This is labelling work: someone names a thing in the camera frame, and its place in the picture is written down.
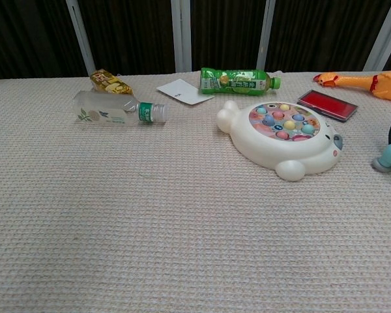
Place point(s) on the red ink stamp pad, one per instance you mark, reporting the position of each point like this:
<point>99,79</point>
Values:
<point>327,104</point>

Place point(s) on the beige woven tablecloth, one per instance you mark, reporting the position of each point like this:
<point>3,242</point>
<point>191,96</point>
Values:
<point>150,212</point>

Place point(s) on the yellow rubber chicken toy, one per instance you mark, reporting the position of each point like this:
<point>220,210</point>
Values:
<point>355,80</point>

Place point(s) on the blue grey toy hammer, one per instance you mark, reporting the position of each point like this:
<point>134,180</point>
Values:
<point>386,156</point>

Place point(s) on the clear plastic water bottle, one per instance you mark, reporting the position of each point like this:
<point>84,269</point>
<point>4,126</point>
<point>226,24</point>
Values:
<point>97,111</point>

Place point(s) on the green tea bottle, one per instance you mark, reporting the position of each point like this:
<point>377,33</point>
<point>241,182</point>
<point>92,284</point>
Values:
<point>234,81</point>

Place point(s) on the gold snack packet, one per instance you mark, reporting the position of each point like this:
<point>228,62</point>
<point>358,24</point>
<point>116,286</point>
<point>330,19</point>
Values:
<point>109,83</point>

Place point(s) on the white paper card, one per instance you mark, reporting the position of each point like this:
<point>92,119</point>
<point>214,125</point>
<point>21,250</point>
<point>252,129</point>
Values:
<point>182,91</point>

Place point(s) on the white metal frame post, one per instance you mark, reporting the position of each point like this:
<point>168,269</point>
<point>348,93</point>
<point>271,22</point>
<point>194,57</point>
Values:
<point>79,39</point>
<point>265,36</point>
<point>181,36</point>
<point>386,36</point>

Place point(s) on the white bear whack-a-mole toy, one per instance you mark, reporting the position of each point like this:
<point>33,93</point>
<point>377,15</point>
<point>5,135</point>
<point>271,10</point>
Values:
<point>257,143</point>

